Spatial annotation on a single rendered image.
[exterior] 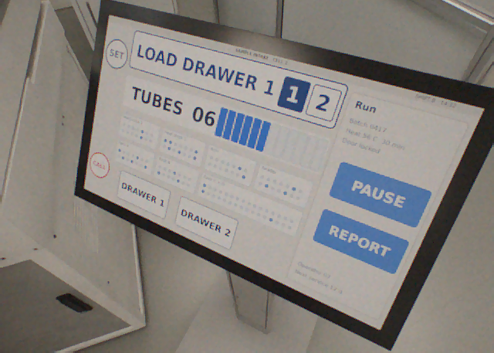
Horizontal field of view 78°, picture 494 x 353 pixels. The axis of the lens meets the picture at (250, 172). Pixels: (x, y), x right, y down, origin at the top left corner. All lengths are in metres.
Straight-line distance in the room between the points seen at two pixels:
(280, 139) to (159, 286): 1.22
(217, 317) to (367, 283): 1.04
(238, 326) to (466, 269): 1.06
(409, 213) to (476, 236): 1.50
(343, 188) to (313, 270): 0.11
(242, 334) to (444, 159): 1.13
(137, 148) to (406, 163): 0.36
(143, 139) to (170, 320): 1.08
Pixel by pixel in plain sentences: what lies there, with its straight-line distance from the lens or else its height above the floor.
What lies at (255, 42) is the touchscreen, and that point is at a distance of 0.40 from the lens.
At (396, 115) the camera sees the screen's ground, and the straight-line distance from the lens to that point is 0.36.
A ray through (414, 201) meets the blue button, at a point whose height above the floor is 1.10.
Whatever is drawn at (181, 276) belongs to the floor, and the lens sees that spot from 1.51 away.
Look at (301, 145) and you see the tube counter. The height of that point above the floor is 1.11.
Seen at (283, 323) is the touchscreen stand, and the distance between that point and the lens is 1.38.
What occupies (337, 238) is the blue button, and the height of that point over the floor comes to 1.04.
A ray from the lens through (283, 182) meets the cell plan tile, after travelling 0.38.
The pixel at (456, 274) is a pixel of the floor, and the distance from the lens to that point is 1.72.
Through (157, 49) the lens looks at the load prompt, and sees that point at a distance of 0.46.
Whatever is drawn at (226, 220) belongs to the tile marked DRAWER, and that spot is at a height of 1.02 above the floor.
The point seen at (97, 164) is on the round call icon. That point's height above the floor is 1.02.
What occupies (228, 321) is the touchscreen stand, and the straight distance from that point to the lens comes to 1.38.
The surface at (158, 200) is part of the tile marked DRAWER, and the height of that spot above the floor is 1.01.
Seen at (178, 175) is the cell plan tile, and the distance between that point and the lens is 0.44.
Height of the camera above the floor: 1.38
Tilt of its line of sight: 52 degrees down
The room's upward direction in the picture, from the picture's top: 2 degrees counter-clockwise
